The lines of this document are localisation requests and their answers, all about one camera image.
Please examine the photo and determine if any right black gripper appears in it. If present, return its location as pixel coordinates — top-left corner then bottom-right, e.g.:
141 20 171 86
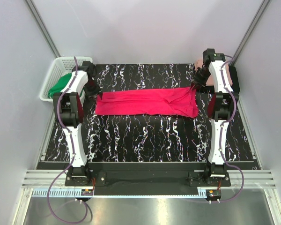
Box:
190 67 210 90

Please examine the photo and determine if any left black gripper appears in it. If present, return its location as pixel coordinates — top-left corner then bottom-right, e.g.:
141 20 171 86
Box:
83 80 102 102

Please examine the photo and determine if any red t-shirt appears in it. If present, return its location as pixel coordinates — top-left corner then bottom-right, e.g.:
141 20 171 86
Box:
95 87 199 118

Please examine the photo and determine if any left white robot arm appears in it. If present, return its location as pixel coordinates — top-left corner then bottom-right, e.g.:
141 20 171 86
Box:
52 59 103 186

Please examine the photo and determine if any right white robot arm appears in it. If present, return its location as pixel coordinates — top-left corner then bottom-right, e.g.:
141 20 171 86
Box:
188 49 239 187

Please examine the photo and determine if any folded pink t-shirt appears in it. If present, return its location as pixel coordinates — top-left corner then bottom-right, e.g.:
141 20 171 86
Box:
193 58 233 87

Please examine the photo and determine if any folded black t-shirt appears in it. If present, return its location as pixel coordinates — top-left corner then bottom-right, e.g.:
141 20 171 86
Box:
201 66 241 93

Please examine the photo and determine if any green t-shirt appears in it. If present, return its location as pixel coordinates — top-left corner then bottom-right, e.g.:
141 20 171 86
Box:
47 73 72 98

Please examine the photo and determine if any black marble table mat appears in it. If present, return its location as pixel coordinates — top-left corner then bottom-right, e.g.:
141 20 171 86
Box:
38 63 260 163

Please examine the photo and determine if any white plastic basket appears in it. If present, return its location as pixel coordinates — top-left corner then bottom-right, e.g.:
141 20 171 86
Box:
39 57 88 104

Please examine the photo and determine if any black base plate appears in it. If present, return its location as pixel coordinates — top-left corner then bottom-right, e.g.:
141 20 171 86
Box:
65 162 231 197

